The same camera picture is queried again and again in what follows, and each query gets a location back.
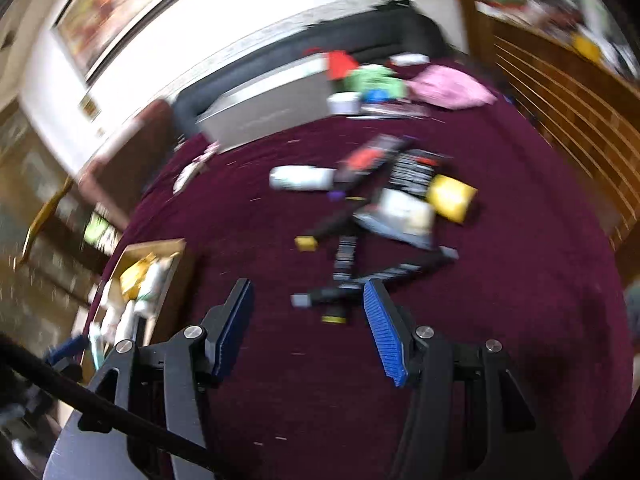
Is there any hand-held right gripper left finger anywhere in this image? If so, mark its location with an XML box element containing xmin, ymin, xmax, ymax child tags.
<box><xmin>77</xmin><ymin>277</ymin><xmax>256</xmax><ymax>480</ymax></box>

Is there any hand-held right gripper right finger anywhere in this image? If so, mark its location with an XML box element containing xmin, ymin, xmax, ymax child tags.
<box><xmin>364</xmin><ymin>279</ymin><xmax>538</xmax><ymax>480</ymax></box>

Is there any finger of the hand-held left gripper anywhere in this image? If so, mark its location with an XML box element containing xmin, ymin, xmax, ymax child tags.
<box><xmin>42</xmin><ymin>335</ymin><xmax>86</xmax><ymax>376</ymax></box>

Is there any white bottle green leaf label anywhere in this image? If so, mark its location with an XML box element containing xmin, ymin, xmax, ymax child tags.
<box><xmin>102</xmin><ymin>300</ymin><xmax>137</xmax><ymax>348</ymax></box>

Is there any black marker grey cap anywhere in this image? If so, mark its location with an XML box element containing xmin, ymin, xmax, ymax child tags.
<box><xmin>350</xmin><ymin>246</ymin><xmax>460</xmax><ymax>285</ymax></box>

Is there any cardboard box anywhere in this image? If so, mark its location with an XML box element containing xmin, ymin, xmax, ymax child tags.
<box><xmin>82</xmin><ymin>238</ymin><xmax>187</xmax><ymax>376</ymax></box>

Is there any black marker white print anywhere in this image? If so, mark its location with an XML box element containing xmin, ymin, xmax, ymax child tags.
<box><xmin>331</xmin><ymin>234</ymin><xmax>360</xmax><ymax>283</ymax></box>

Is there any white dropper bottle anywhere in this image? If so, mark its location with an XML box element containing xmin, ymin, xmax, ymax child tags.
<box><xmin>136</xmin><ymin>260</ymin><xmax>167</xmax><ymax>317</ymax></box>

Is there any yellow snack packet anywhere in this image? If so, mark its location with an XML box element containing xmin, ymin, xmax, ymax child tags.
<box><xmin>119</xmin><ymin>254</ymin><xmax>157</xmax><ymax>301</ymax></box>

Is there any black marker yellow cap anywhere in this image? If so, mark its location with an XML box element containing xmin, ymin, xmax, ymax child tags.
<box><xmin>294</xmin><ymin>207</ymin><xmax>363</xmax><ymax>253</ymax></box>

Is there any black clear snack packet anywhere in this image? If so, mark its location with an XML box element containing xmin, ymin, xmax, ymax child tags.
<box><xmin>352</xmin><ymin>149</ymin><xmax>451</xmax><ymax>251</ymax></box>

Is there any yellow round jar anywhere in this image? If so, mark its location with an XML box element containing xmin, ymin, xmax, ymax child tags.
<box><xmin>427</xmin><ymin>174</ymin><xmax>478</xmax><ymax>223</ymax></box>

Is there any white bottle grey cap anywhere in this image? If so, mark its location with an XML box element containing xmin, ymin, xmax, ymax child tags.
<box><xmin>269</xmin><ymin>165</ymin><xmax>337</xmax><ymax>192</ymax></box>

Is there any wooden armchair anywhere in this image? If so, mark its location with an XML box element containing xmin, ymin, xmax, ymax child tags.
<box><xmin>14</xmin><ymin>176</ymin><xmax>76</xmax><ymax>267</ymax></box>

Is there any black marker purple cap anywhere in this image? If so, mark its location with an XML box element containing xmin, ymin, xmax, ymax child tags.
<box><xmin>327</xmin><ymin>180</ymin><xmax>373</xmax><ymax>204</ymax></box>

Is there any red black packet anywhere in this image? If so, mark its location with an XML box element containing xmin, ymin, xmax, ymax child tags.
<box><xmin>334</xmin><ymin>134</ymin><xmax>407</xmax><ymax>186</ymax></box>

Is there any wooden glass door cabinet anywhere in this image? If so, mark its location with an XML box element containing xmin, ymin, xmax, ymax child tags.
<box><xmin>0</xmin><ymin>100</ymin><xmax>108</xmax><ymax>341</ymax></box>

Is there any red brown upholstered chair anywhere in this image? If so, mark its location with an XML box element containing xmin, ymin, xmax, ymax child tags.
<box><xmin>76</xmin><ymin>99</ymin><xmax>177</xmax><ymax>233</ymax></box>

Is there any clear pen packet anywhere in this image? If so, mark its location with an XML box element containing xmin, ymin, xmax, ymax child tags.
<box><xmin>350</xmin><ymin>102</ymin><xmax>433</xmax><ymax>121</ymax></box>

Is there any long grey box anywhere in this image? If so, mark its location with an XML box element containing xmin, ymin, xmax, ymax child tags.
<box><xmin>196</xmin><ymin>54</ymin><xmax>337</xmax><ymax>153</ymax></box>

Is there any white usb charger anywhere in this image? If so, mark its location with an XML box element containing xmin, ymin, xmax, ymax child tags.
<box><xmin>326</xmin><ymin>91</ymin><xmax>362</xmax><ymax>116</ymax></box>

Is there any pink cloth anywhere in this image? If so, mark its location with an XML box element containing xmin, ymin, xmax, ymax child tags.
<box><xmin>406</xmin><ymin>64</ymin><xmax>498</xmax><ymax>111</ymax></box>

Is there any green cloth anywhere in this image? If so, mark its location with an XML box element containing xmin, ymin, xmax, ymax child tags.
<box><xmin>344</xmin><ymin>64</ymin><xmax>407</xmax><ymax>101</ymax></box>

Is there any red small item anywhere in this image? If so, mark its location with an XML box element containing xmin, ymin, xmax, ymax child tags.
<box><xmin>326</xmin><ymin>50</ymin><xmax>362</xmax><ymax>81</ymax></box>

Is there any wooden counter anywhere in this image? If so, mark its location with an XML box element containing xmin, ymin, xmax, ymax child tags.
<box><xmin>467</xmin><ymin>0</ymin><xmax>640</xmax><ymax>256</ymax></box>

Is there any black leather sofa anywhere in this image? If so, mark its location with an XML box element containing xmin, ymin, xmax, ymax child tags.
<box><xmin>171</xmin><ymin>1</ymin><xmax>453</xmax><ymax>137</ymax></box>

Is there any yellow box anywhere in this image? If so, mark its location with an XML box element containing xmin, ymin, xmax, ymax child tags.
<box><xmin>571</xmin><ymin>34</ymin><xmax>602</xmax><ymax>59</ymax></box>

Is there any white keychain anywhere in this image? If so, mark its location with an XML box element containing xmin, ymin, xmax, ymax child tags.
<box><xmin>171</xmin><ymin>141</ymin><xmax>222</xmax><ymax>196</ymax></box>

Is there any small yellow wall plaque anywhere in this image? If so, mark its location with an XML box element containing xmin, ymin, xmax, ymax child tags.
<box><xmin>78</xmin><ymin>94</ymin><xmax>102</xmax><ymax>122</ymax></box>

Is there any wooden door frame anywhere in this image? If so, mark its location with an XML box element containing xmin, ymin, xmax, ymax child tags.
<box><xmin>447</xmin><ymin>0</ymin><xmax>481</xmax><ymax>56</ymax></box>

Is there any framed wall picture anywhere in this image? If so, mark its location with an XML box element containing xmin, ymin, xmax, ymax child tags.
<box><xmin>51</xmin><ymin>0</ymin><xmax>246</xmax><ymax>85</ymax></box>

